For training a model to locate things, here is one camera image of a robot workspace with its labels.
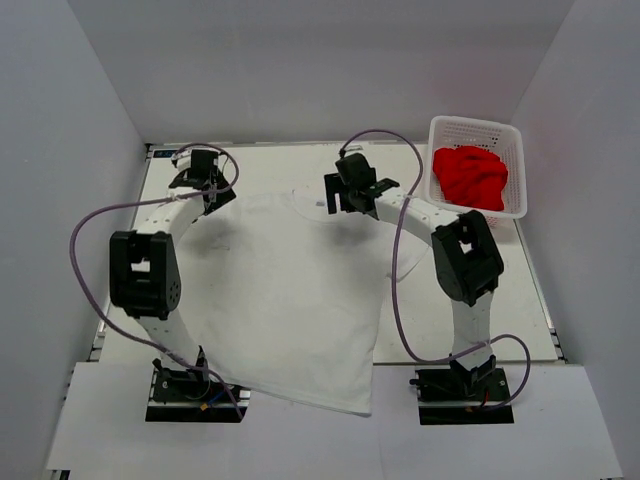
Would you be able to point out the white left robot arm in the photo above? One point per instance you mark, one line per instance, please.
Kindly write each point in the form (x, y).
(143, 268)

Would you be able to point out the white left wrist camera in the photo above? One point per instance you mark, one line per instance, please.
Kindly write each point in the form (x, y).
(181, 160)

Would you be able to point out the blue table label sticker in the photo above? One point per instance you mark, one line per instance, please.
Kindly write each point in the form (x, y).
(163, 153)

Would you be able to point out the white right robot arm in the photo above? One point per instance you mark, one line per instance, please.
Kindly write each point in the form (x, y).
(466, 258)

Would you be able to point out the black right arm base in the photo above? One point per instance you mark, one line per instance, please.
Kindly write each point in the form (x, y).
(442, 400)

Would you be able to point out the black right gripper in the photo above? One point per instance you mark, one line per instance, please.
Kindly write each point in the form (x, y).
(335, 185)

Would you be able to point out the red t shirt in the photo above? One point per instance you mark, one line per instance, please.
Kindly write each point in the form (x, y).
(470, 176)

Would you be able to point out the white plastic basket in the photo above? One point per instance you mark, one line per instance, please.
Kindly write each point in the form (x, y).
(502, 139)

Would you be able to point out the white t shirt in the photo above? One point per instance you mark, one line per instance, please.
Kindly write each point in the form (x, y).
(286, 299)

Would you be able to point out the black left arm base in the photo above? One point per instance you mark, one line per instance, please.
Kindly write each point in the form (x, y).
(184, 397)

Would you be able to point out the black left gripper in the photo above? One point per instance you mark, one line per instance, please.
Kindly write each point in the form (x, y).
(224, 197)

